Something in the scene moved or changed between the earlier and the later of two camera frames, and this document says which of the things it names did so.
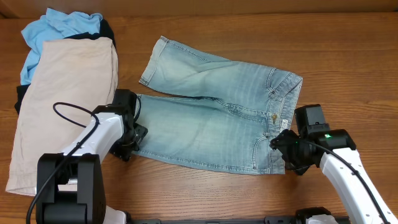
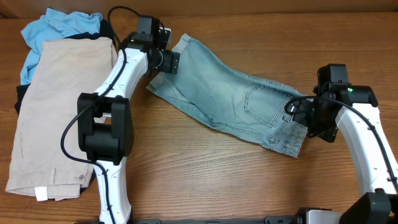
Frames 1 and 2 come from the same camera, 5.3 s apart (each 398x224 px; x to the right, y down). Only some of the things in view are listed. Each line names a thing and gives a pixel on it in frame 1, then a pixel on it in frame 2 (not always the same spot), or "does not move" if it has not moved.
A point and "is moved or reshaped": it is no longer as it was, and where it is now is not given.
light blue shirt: (53, 26) does not move
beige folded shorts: (73, 79) does not move
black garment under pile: (105, 31) does not move
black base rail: (268, 219) does not move
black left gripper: (137, 135) -> (173, 63)
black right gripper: (283, 144) -> (329, 132)
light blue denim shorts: (242, 109) is moved or reshaped
